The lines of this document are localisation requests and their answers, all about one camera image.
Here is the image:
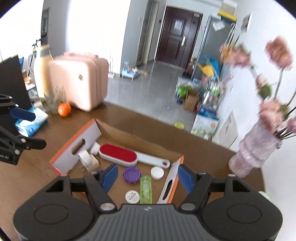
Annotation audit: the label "small brown cardboard box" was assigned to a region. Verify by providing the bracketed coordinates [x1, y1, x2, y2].
[184, 90, 199, 112]

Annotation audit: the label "black paper bag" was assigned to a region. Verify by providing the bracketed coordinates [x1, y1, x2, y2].
[0, 55, 32, 110]

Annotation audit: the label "red white lint brush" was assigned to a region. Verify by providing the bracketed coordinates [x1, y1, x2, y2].
[90, 142, 171, 169]

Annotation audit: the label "white jar lid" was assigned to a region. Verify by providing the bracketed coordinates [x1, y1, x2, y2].
[151, 166, 165, 180]

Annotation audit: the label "grey refrigerator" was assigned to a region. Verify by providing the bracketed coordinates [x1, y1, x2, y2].
[197, 15, 236, 75]

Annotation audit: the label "orange fruit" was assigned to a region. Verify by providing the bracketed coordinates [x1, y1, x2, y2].
[58, 102, 72, 117]

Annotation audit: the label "purple jar lid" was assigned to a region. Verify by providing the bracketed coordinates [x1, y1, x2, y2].
[122, 166, 142, 184]

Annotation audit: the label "pink suitcase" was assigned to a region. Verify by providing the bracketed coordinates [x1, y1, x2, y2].
[49, 52, 109, 112]

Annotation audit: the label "cream thermos bottle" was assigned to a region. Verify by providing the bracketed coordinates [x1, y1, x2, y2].
[33, 45, 53, 98]

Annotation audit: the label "blue white carton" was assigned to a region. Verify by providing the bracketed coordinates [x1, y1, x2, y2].
[191, 107, 219, 140]

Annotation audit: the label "white board against wall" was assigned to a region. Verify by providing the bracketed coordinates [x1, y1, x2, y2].
[212, 111, 238, 149]

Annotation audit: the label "red cardboard box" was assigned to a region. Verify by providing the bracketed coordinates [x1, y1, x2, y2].
[50, 119, 184, 205]

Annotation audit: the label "white storage rack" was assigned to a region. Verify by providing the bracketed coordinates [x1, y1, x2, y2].
[201, 78, 227, 113]

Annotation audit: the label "white round disc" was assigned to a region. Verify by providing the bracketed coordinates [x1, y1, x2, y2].
[125, 190, 140, 204]

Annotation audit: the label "blue tissue pack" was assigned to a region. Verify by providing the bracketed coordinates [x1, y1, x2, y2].
[15, 106, 49, 137]

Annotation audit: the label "white tape roll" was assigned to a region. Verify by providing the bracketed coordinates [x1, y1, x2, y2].
[77, 150, 100, 172]

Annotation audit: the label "clear glass cup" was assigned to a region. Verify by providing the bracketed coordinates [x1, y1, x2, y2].
[44, 86, 67, 114]

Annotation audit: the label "green transparent case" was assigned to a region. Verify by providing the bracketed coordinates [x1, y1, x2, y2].
[140, 176, 152, 204]

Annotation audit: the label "dried pink flowers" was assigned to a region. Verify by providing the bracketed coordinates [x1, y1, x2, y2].
[219, 36, 296, 141]

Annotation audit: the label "pink textured vase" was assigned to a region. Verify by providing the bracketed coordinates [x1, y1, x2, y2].
[228, 120, 282, 178]

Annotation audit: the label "dark brown door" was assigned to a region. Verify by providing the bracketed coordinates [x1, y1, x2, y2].
[156, 6, 203, 69]

